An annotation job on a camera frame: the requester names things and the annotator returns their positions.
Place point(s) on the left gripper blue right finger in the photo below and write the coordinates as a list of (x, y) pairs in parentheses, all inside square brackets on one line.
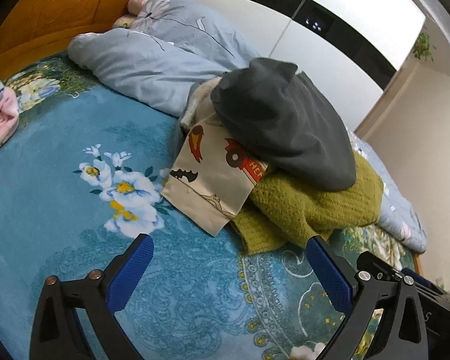
[(401, 334)]

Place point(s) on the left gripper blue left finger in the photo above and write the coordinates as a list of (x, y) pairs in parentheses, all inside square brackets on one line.
[(57, 332)]

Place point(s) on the dark grey sweatpants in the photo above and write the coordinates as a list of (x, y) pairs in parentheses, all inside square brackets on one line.
[(279, 115)]

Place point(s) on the olive green knit sweater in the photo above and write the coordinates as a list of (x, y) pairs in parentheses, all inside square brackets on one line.
[(282, 209)]

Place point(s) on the teal floral bed blanket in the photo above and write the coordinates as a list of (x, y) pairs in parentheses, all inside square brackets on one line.
[(81, 178)]

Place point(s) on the beige cartoon print garment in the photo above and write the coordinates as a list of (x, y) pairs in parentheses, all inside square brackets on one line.
[(213, 174)]

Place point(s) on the green potted plant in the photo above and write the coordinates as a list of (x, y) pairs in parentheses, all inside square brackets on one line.
[(423, 47)]

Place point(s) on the white black wardrobe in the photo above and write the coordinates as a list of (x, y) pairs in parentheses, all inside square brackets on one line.
[(351, 49)]

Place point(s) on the orange wooden headboard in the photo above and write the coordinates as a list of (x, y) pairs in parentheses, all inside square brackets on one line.
[(34, 29)]

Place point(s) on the pink pillow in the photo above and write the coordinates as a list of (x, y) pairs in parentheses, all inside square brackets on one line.
[(134, 8)]

